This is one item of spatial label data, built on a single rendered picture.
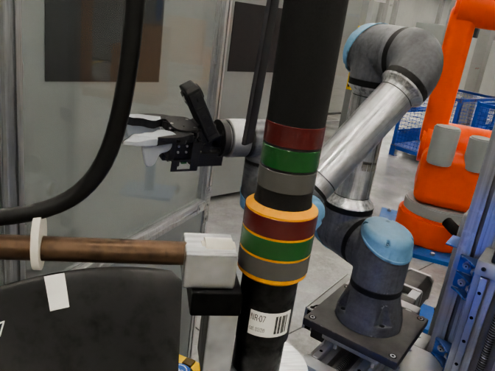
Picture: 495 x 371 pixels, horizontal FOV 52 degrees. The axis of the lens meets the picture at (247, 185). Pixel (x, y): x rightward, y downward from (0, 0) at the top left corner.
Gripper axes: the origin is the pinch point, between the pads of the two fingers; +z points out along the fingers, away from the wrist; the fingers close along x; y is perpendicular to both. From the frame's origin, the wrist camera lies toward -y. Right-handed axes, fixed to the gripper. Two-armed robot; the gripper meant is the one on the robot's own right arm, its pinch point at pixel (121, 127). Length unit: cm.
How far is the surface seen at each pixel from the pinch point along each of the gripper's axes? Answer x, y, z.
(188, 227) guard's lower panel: 57, 62, -44
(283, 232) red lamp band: -61, -19, 9
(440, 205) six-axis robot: 147, 127, -309
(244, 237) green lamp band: -59, -17, 10
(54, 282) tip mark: -42.3, -2.7, 17.6
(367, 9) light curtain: 380, 12, -383
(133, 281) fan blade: -43.4, -2.4, 10.8
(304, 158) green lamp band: -60, -23, 8
